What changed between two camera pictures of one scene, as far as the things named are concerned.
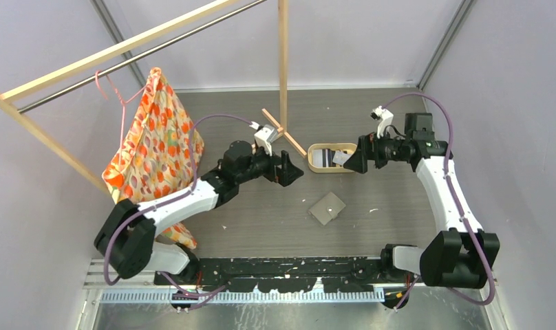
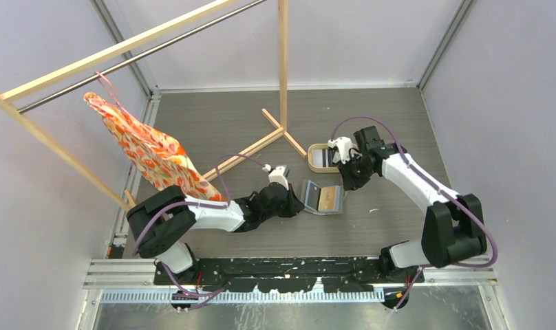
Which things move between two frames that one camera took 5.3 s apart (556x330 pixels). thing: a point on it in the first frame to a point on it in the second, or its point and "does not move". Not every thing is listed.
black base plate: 283,274 does not move
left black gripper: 285,174 to 294,205
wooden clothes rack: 0,95 does not move
